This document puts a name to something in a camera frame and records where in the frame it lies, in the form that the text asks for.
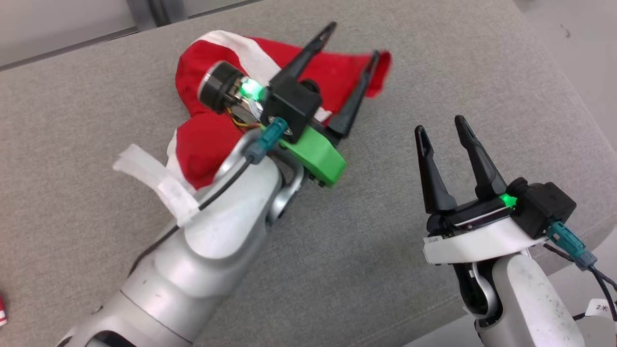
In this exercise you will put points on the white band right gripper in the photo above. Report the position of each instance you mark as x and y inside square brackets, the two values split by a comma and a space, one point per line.
[472, 241]

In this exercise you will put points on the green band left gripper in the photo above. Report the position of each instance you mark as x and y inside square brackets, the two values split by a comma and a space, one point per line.
[318, 154]

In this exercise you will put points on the red white garment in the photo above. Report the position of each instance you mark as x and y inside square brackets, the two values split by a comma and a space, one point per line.
[212, 140]
[2, 311]

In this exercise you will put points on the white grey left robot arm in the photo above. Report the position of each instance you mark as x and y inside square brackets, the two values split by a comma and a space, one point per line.
[217, 231]

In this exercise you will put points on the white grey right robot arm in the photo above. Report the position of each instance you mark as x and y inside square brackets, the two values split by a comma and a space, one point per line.
[530, 299]

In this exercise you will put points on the folded red white garment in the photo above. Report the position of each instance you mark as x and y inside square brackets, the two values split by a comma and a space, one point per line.
[2, 311]

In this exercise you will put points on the grey door posts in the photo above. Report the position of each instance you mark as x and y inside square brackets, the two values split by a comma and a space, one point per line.
[156, 12]

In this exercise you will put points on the white tape strip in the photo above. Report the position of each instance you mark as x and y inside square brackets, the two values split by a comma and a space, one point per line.
[159, 178]

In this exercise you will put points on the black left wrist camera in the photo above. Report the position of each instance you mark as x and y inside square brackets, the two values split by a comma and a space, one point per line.
[291, 106]

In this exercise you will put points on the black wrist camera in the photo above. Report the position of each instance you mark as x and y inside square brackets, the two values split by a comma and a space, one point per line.
[544, 205]
[291, 106]

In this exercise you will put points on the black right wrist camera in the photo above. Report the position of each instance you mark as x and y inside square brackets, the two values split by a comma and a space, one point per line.
[544, 205]

